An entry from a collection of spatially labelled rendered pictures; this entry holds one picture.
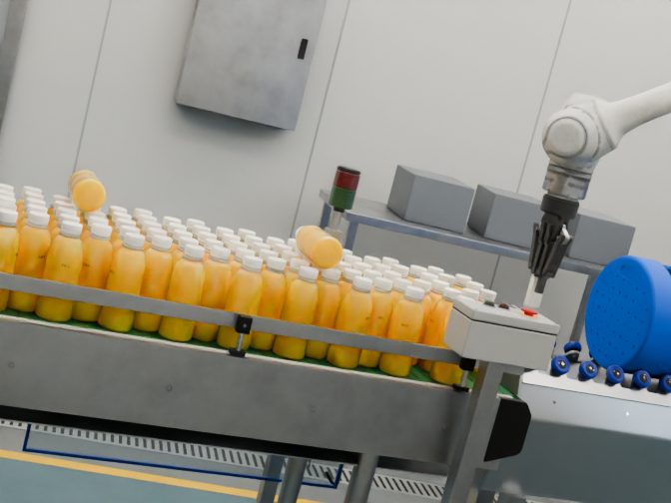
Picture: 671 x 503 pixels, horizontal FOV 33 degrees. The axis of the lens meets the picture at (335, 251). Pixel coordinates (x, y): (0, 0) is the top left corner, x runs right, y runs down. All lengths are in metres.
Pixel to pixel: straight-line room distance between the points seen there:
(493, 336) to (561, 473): 0.59
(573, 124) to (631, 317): 0.80
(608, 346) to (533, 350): 0.52
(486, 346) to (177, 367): 0.61
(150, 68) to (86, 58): 0.31
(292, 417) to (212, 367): 0.20
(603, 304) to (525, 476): 0.47
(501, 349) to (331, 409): 0.37
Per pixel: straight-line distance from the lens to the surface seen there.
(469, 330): 2.26
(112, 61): 5.74
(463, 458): 2.39
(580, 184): 2.30
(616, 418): 2.75
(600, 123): 2.13
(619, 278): 2.83
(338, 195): 2.81
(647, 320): 2.71
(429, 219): 5.26
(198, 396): 2.25
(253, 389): 2.27
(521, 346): 2.32
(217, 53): 5.54
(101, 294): 2.18
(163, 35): 5.74
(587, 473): 2.81
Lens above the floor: 1.48
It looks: 9 degrees down
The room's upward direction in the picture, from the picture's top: 14 degrees clockwise
